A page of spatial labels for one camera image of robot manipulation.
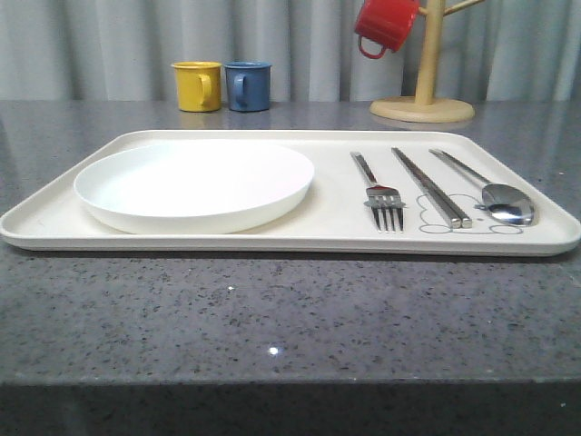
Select silver fork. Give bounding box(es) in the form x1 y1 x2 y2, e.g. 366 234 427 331
350 152 405 233

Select white round plate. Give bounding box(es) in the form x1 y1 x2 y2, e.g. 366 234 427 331
74 140 315 234

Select silver chopstick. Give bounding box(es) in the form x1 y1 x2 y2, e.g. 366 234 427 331
391 147 463 229
391 147 472 229

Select silver spoon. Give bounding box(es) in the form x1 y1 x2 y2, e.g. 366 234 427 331
429 149 536 227

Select cream rabbit serving tray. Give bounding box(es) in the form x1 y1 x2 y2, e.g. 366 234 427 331
1 130 580 256

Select blue mug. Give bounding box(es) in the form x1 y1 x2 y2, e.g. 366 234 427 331
224 61 271 112

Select yellow mug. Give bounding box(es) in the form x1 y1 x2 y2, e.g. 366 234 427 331
172 61 222 113

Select wooden mug tree stand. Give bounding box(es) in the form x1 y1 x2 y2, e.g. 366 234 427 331
369 0 480 124

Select red mug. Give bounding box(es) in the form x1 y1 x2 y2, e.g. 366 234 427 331
354 0 420 59

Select grey curtain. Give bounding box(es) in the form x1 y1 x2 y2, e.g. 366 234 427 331
1 1 580 102

